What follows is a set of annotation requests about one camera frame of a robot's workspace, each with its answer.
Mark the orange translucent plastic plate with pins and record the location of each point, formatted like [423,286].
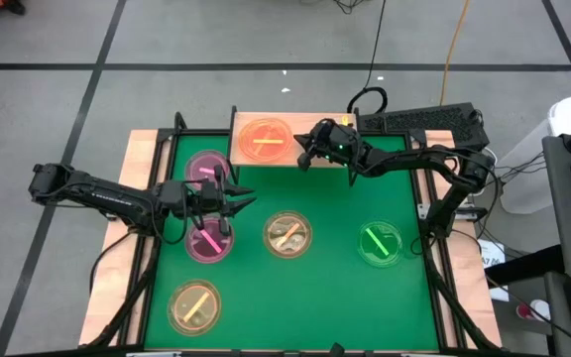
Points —
[186,322]
[298,243]
[265,149]

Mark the red and white cup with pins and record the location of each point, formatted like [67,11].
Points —
[533,311]

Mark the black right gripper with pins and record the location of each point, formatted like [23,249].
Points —
[337,144]

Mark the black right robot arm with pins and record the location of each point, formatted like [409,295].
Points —
[414,158]

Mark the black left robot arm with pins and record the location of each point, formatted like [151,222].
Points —
[107,196]

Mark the green translucent plastic plate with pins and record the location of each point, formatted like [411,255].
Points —
[389,233]

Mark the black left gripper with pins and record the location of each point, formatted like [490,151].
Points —
[224,225]

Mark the white paper sheet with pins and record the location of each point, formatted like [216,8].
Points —
[491,255]

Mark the pink translucent plastic plate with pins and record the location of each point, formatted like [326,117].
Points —
[198,166]
[201,248]

